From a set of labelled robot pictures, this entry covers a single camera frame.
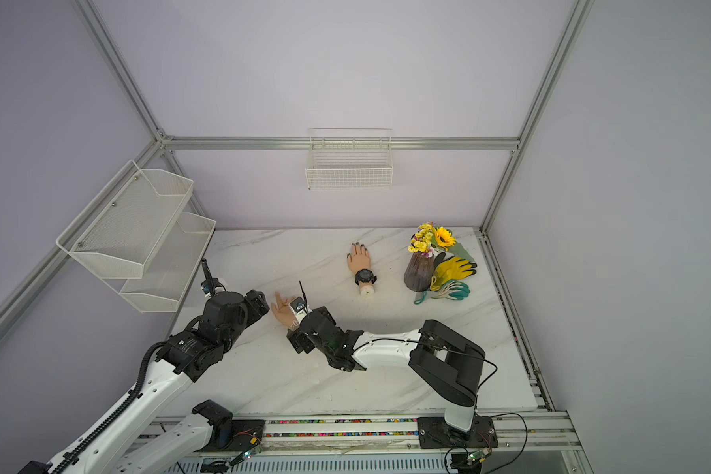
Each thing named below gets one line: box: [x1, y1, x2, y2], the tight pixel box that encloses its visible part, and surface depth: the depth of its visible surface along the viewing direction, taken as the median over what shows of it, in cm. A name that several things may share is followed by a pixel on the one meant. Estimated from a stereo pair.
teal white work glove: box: [413, 279, 472, 305], surface depth 102 cm
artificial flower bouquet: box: [407, 221, 457, 258], surface depth 86 cm
